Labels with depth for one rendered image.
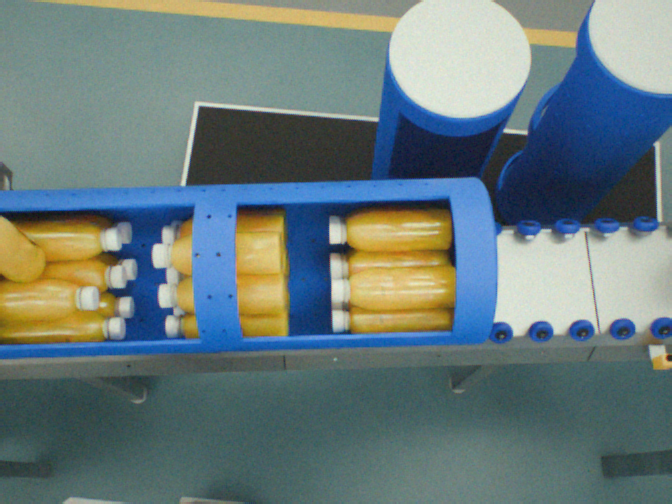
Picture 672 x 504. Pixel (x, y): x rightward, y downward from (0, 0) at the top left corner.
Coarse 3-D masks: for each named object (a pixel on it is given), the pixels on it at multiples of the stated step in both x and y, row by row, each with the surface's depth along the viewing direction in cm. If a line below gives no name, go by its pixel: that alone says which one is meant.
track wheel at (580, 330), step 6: (576, 324) 137; (582, 324) 136; (588, 324) 136; (570, 330) 138; (576, 330) 137; (582, 330) 137; (588, 330) 137; (594, 330) 138; (576, 336) 138; (582, 336) 138; (588, 336) 138
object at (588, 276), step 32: (512, 256) 146; (544, 256) 146; (576, 256) 146; (608, 256) 146; (640, 256) 146; (512, 288) 144; (544, 288) 144; (576, 288) 144; (608, 288) 144; (640, 288) 144; (512, 320) 142; (608, 320) 142; (640, 320) 142; (384, 352) 144; (416, 352) 144; (448, 352) 144; (480, 352) 145; (512, 352) 145; (544, 352) 145; (576, 352) 146; (608, 352) 146; (640, 352) 146
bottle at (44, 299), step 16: (0, 288) 121; (16, 288) 121; (32, 288) 121; (48, 288) 121; (64, 288) 122; (80, 288) 123; (0, 304) 121; (16, 304) 121; (32, 304) 121; (48, 304) 121; (64, 304) 122; (80, 304) 123; (0, 320) 123; (16, 320) 123; (32, 320) 123; (48, 320) 123
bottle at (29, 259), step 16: (0, 224) 109; (0, 240) 108; (16, 240) 112; (32, 240) 120; (0, 256) 110; (16, 256) 114; (32, 256) 118; (0, 272) 117; (16, 272) 117; (32, 272) 120
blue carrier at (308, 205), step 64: (0, 192) 124; (64, 192) 123; (128, 192) 122; (192, 192) 121; (256, 192) 121; (320, 192) 121; (384, 192) 120; (448, 192) 120; (128, 256) 141; (192, 256) 114; (320, 256) 142; (128, 320) 138; (320, 320) 137
